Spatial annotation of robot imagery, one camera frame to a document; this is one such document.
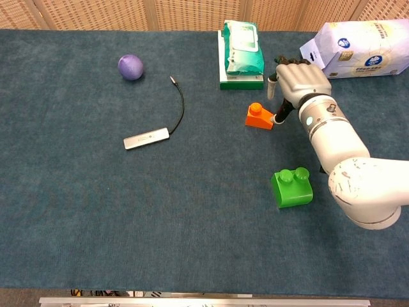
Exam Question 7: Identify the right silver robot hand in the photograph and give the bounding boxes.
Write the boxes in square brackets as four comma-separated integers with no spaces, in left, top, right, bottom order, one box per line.
[266,54,332,125]

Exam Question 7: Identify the orange toy building block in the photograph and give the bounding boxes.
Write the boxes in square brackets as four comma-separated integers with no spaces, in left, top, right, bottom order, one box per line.
[245,102,275,130]

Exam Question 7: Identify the green toy building block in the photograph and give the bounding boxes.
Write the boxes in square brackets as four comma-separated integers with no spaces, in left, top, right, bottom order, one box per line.
[270,166,314,210]

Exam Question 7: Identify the green and white box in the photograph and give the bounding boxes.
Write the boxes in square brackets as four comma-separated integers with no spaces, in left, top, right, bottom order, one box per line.
[217,30,266,90]

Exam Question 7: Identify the green wet wipes pack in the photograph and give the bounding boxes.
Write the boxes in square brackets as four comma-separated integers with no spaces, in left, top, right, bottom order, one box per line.
[222,19,266,77]

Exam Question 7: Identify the white tissue paper pack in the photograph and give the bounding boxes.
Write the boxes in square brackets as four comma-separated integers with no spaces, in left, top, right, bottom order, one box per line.
[299,19,409,80]

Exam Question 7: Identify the woven bamboo folding screen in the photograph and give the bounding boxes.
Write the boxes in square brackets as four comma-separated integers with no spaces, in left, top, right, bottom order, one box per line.
[0,0,409,33]

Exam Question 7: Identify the purple ball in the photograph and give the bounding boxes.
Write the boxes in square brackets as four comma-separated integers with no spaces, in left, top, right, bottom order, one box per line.
[117,54,144,82]

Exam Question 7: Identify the teal table cloth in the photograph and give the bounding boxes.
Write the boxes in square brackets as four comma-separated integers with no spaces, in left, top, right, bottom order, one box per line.
[0,29,409,299]

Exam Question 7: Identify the silver USB hub with cable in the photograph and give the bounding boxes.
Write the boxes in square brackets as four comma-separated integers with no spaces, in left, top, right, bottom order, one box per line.
[123,75,185,151]

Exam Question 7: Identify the aluminium frame rail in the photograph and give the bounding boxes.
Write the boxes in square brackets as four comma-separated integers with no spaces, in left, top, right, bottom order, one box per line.
[38,297,372,307]

